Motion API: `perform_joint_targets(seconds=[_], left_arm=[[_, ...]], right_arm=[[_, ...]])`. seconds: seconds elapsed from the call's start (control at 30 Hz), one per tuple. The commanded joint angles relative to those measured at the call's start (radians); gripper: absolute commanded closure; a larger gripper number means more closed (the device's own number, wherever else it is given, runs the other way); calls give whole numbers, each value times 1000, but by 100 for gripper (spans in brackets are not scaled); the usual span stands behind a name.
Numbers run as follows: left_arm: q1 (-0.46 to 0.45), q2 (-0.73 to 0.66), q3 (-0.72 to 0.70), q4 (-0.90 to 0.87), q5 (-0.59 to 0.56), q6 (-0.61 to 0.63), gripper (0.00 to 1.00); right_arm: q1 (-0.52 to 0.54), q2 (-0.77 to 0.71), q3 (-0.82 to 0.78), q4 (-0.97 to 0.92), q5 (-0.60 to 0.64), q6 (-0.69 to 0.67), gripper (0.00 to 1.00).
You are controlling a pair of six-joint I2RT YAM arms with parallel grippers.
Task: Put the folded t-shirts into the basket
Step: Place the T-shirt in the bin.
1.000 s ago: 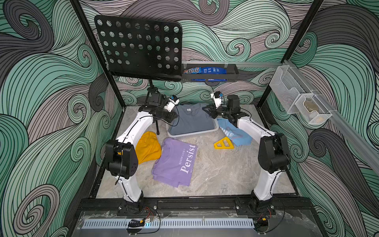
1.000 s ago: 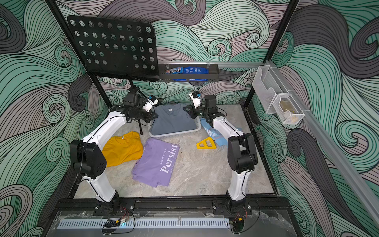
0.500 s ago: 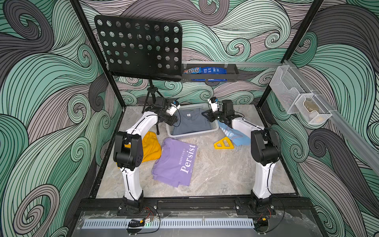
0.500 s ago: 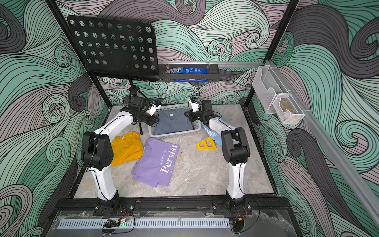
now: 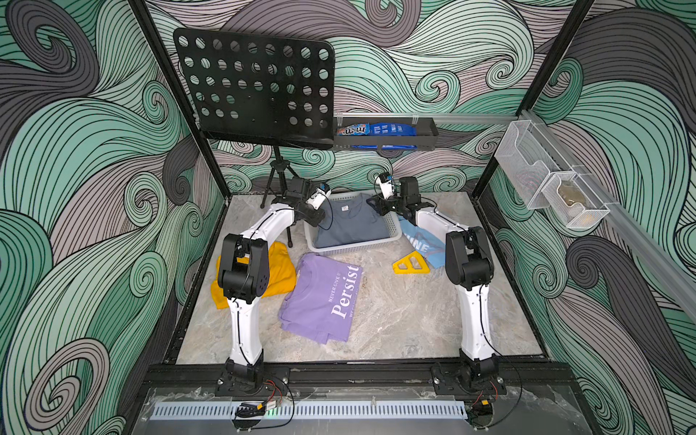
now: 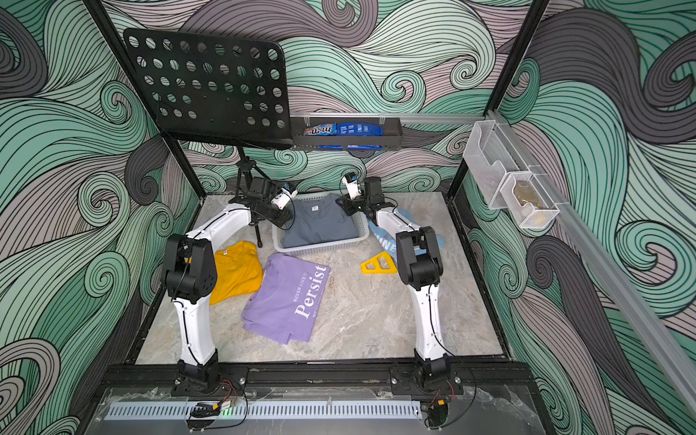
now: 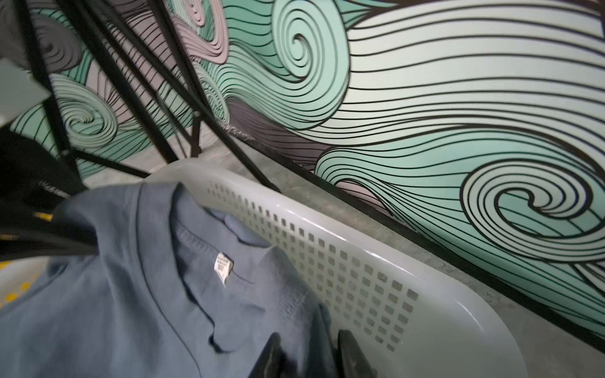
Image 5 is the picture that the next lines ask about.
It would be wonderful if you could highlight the grey t-shirt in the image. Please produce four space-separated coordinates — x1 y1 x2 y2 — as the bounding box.
314 193 390 248

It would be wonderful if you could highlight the yellow t-shirt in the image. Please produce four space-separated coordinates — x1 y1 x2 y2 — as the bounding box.
210 241 297 310

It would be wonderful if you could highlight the purple Persist t-shirt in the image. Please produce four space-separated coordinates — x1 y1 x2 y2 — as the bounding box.
278 253 364 344

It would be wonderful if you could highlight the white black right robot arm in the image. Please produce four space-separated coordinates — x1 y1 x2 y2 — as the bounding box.
367 172 500 394

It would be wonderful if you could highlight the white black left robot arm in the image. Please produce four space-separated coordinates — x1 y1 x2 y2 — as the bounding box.
217 178 331 396

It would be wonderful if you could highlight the white plastic basket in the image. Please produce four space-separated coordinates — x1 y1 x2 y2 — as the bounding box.
304 191 402 255

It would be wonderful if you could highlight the light blue t-shirt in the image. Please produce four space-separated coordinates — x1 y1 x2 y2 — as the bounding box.
399 217 445 269

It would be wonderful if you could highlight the yellow triangle ruler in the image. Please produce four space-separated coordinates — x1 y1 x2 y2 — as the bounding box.
393 251 431 275

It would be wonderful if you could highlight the blue snack packet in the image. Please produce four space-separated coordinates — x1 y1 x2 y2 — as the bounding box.
368 123 417 137

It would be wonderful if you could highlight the M&M's candy bag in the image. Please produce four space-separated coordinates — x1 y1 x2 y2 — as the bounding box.
336 123 371 136

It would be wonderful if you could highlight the black perforated music stand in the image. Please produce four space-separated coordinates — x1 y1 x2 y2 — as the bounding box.
172 27 336 248

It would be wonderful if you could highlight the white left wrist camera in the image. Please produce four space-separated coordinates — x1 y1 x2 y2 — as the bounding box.
306 182 331 210

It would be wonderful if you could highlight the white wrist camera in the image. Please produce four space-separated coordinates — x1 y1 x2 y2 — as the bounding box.
306 182 331 210
375 172 395 199

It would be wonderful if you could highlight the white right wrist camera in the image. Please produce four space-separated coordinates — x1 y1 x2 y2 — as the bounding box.
375 172 395 199

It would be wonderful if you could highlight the clear plastic wall bin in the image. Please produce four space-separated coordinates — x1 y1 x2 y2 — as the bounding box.
495 120 558 210

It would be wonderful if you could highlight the small clear wall bin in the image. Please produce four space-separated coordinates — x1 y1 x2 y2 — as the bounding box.
542 171 610 230

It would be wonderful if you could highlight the right electronics board with wires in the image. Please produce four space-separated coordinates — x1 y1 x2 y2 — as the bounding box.
466 387 524 431

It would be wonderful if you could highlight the electronics board with wires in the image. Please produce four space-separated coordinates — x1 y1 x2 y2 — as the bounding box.
466 387 524 431
231 379 297 431

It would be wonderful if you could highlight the left electronics board with wires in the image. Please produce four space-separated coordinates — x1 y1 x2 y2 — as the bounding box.
231 379 297 431

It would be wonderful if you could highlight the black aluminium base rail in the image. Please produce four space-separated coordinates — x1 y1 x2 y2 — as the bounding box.
141 356 575 397

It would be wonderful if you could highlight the white slotted cable duct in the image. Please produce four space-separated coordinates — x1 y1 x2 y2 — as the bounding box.
150 400 467 422

